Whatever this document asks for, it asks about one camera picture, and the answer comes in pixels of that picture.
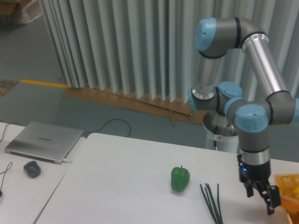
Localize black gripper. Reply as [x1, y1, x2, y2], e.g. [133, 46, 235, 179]
[237, 154, 281, 215]

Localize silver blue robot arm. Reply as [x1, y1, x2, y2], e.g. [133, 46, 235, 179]
[188, 17, 299, 215]

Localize yellow woven basket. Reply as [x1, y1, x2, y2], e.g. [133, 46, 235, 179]
[274, 174, 299, 224]

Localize yellow item in basket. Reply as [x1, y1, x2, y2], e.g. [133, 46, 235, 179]
[292, 186, 299, 200]

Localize green chive stalks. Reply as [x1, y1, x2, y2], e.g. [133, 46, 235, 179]
[199, 183, 224, 224]

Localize green bell pepper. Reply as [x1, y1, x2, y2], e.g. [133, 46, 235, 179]
[171, 166, 191, 192]

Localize brown cardboard sheet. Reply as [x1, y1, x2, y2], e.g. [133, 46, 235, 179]
[64, 87, 207, 125]

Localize pale folding partition screen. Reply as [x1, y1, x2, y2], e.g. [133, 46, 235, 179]
[40, 0, 299, 102]

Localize silver laptop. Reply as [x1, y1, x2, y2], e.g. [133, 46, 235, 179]
[5, 121, 83, 164]

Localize black computer mouse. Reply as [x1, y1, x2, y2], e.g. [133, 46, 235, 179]
[23, 161, 41, 178]

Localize cardboard box under plastic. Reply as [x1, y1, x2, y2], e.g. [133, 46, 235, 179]
[0, 0, 43, 24]

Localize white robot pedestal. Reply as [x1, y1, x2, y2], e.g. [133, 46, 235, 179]
[202, 111, 241, 154]

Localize black laptop power cable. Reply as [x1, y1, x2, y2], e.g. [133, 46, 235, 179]
[83, 118, 132, 137]

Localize black thin cable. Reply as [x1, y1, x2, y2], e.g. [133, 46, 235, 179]
[0, 161, 13, 198]

